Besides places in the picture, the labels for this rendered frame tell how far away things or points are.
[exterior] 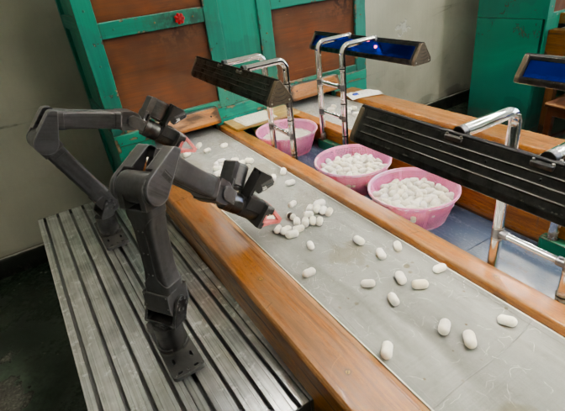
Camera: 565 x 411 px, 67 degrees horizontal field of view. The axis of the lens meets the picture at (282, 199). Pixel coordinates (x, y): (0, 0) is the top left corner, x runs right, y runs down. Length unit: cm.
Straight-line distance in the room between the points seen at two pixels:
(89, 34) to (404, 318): 147
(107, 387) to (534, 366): 81
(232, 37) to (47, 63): 103
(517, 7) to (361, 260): 301
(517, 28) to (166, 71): 273
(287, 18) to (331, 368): 168
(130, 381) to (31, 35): 193
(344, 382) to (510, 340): 33
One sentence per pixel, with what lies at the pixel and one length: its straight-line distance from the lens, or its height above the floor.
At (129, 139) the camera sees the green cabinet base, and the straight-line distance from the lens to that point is 192.
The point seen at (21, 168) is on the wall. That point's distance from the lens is 268.
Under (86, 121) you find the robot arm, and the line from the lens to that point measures 137.
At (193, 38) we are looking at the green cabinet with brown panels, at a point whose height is 115.
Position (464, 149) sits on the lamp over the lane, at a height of 109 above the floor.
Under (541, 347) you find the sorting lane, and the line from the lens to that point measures 93.
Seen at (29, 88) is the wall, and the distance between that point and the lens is 259.
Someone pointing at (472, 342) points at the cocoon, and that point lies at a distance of 88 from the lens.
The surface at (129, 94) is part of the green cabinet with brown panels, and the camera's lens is 189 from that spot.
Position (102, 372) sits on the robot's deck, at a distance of 106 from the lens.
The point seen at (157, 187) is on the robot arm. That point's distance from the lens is 81.
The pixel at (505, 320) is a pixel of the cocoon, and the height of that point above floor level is 76.
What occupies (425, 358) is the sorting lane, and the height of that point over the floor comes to 74.
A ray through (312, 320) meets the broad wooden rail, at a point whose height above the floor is 76.
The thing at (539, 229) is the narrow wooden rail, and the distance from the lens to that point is 129.
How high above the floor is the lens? 139
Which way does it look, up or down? 29 degrees down
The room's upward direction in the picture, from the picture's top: 7 degrees counter-clockwise
